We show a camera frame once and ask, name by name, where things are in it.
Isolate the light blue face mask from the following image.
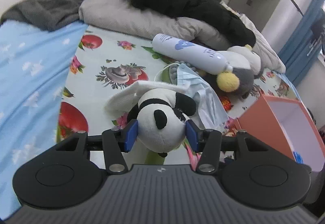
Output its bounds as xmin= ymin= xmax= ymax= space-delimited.
xmin=154 ymin=62 xmax=229 ymax=130

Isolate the white cloth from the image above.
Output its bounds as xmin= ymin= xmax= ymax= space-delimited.
xmin=103 ymin=80 xmax=190 ymax=120

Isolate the red foil wrapper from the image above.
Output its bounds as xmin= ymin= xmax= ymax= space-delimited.
xmin=219 ymin=96 xmax=234 ymax=112

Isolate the panda plush toy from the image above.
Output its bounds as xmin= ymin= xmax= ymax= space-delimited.
xmin=127 ymin=88 xmax=197 ymax=157

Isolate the yellow pink bird toy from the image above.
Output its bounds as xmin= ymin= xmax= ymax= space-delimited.
xmin=183 ymin=139 xmax=201 ymax=171

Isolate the blue tissue packet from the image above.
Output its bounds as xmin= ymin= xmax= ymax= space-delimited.
xmin=292 ymin=151 xmax=303 ymax=164

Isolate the green massage brush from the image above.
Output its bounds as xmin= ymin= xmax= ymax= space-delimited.
xmin=145 ymin=61 xmax=197 ymax=164

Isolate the orange cardboard box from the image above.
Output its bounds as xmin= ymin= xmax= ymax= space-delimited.
xmin=230 ymin=95 xmax=324 ymax=172

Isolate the fruit print tablecloth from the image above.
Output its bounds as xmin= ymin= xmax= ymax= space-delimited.
xmin=56 ymin=26 xmax=300 ymax=141

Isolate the grey penguin plush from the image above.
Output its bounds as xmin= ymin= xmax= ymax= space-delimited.
xmin=203 ymin=45 xmax=264 ymax=99

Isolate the white spray bottle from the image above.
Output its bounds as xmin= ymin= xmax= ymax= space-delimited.
xmin=152 ymin=34 xmax=233 ymax=75

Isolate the blue star bedsheet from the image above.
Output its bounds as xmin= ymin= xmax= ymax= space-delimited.
xmin=0 ymin=20 xmax=87 ymax=219

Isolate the grey duvet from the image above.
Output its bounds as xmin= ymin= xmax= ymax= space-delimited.
xmin=78 ymin=0 xmax=287 ymax=73

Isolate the blue curtain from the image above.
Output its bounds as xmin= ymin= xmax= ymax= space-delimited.
xmin=279 ymin=0 xmax=324 ymax=86

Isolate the dark grey blanket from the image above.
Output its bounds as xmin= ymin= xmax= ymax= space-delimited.
xmin=1 ymin=0 xmax=84 ymax=31

